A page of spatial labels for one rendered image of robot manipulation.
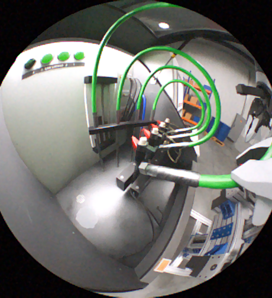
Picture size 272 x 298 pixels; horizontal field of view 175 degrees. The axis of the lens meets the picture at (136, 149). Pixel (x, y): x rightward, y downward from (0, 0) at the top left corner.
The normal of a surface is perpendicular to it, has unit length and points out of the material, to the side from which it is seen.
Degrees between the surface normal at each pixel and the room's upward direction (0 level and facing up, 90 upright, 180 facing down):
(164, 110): 90
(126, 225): 0
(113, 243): 0
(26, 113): 90
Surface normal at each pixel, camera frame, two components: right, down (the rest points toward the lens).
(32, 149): 0.83, 0.43
